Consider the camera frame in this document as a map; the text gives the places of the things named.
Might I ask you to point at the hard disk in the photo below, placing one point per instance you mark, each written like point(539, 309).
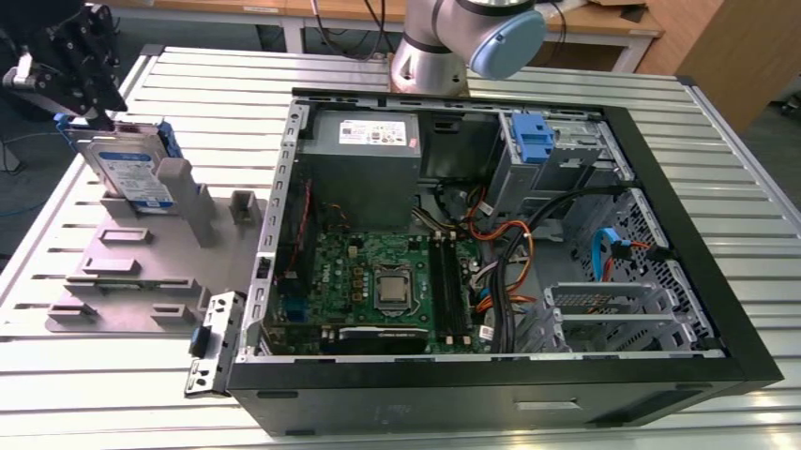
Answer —
point(126, 173)

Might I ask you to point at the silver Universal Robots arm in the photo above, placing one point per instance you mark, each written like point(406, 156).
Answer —
point(426, 61)

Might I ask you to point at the blue disk carrier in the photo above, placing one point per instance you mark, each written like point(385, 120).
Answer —
point(531, 140)

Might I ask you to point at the grey metal disk bay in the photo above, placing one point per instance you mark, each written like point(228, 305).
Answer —
point(626, 287)

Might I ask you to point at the grey plastic parts rack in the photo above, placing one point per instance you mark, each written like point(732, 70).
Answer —
point(156, 253)

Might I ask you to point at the black case fan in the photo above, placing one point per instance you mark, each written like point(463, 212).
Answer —
point(294, 220)

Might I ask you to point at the grey power supply unit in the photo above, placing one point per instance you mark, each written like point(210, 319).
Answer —
point(363, 187)

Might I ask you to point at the grey card retention latch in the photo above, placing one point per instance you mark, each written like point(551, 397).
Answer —
point(219, 323)

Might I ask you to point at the green Dell motherboard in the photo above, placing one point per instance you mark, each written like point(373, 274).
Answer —
point(387, 246)

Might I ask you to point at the black CPU socket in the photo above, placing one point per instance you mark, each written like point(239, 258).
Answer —
point(375, 290)

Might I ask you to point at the silver CPU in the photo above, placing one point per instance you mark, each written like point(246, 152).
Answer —
point(393, 288)

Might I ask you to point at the black RAM slot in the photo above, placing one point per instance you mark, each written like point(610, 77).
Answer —
point(441, 281)
point(458, 281)

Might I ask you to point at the grey metal drive cage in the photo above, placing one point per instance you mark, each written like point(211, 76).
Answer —
point(526, 187)

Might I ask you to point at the black graphics card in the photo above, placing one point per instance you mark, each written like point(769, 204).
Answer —
point(382, 342)

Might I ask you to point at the wooden desk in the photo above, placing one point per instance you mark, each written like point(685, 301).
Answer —
point(613, 28)

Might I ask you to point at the black open PC case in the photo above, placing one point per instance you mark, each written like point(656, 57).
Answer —
point(438, 403)

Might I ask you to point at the wooden cabinet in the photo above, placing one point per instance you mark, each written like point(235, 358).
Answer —
point(738, 56)

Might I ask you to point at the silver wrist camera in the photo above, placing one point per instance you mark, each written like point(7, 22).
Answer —
point(19, 79)

